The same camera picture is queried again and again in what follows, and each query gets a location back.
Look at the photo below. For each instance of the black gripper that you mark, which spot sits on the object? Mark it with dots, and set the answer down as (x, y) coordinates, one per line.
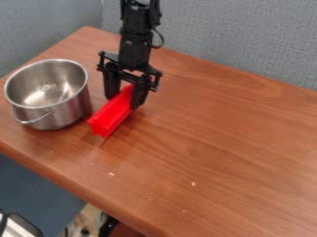
(130, 66)

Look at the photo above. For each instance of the red plastic block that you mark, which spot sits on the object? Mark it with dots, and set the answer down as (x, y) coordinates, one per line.
(109, 117)

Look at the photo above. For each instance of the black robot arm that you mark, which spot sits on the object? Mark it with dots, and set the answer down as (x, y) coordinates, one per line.
(141, 18)

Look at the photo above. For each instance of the stainless steel pot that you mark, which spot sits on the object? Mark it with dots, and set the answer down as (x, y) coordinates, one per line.
(49, 94)

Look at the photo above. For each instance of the black and white floor object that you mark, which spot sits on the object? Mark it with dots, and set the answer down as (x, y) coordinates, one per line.
(17, 226)

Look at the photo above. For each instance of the beige clutter under table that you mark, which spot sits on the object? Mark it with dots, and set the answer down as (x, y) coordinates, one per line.
(92, 223)

